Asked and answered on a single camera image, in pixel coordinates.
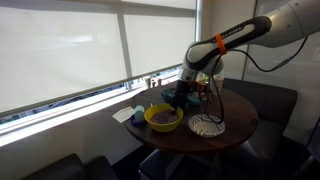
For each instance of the blue round lid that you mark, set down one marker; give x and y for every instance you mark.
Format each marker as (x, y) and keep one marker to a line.
(140, 123)

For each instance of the white roller window blind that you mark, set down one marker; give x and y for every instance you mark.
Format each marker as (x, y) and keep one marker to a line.
(54, 49)

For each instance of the clear plastic cup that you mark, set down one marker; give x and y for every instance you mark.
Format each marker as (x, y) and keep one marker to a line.
(218, 81)

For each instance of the black white patterned bowl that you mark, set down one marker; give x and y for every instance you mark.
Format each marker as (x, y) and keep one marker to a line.
(207, 126)

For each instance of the yellow bowl with colourful beads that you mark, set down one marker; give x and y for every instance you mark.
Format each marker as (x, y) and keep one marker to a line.
(161, 118)

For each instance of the dark blue bowl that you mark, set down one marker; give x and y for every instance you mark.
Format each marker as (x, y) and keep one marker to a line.
(168, 95)

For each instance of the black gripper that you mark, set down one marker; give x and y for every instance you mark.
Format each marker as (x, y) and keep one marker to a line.
(180, 95)

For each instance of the white paper napkin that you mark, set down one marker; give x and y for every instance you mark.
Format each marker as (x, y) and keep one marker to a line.
(123, 114)

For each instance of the dark cushioned bench seat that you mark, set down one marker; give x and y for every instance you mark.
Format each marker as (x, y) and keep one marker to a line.
(275, 106)

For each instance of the orange band on arm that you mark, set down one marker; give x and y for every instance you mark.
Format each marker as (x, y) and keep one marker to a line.
(220, 43)

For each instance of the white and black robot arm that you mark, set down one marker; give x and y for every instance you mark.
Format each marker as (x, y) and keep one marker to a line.
(289, 23)

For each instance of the round wooden table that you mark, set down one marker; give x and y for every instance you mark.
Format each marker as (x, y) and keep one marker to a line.
(195, 134)

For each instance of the light blue bottle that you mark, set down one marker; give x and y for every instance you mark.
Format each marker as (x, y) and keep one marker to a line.
(139, 113)

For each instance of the black chair bottom left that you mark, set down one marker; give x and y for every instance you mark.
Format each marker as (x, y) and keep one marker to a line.
(72, 168)

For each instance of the small teal bowl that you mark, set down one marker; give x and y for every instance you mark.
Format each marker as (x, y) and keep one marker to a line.
(193, 100)

